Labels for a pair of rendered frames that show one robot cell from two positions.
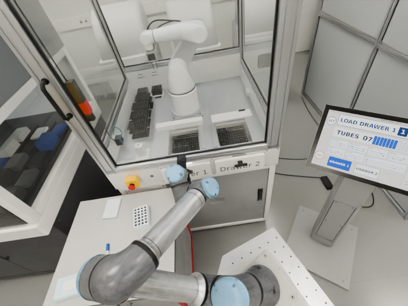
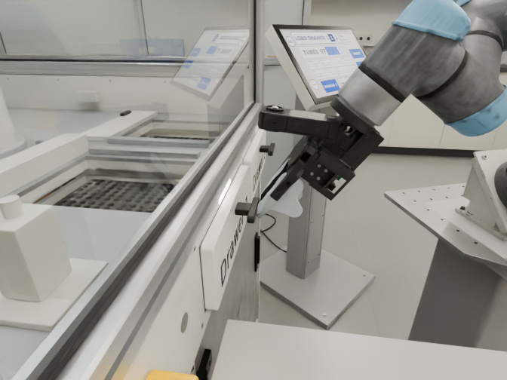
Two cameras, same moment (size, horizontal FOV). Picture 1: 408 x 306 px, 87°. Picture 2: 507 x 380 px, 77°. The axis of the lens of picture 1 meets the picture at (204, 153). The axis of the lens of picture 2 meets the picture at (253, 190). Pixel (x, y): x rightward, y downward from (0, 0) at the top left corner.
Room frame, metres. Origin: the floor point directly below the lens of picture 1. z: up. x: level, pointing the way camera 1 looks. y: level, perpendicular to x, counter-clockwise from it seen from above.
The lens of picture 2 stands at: (0.76, 0.59, 1.17)
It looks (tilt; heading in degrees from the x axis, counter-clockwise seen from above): 26 degrees down; 275
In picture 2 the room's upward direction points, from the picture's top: straight up
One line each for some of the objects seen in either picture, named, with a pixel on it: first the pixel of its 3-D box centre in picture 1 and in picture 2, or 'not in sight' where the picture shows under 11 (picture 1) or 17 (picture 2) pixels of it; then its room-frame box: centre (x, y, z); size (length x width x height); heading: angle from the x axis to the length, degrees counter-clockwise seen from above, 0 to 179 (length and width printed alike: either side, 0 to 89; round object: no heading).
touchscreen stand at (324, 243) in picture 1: (339, 211); (318, 192); (0.58, -0.77, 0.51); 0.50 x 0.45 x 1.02; 141
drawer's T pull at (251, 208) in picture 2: not in sight; (246, 209); (0.81, 0.12, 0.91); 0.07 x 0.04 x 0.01; 87
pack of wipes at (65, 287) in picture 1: (73, 285); not in sight; (0.36, 0.73, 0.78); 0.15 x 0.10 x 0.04; 96
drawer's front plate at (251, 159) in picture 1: (239, 163); (256, 160); (0.82, -0.19, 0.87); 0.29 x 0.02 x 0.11; 87
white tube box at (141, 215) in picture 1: (141, 217); not in sight; (0.65, 0.42, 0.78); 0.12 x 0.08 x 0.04; 7
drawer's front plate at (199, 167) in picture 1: (187, 172); (231, 224); (0.84, 0.12, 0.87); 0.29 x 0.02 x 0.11; 87
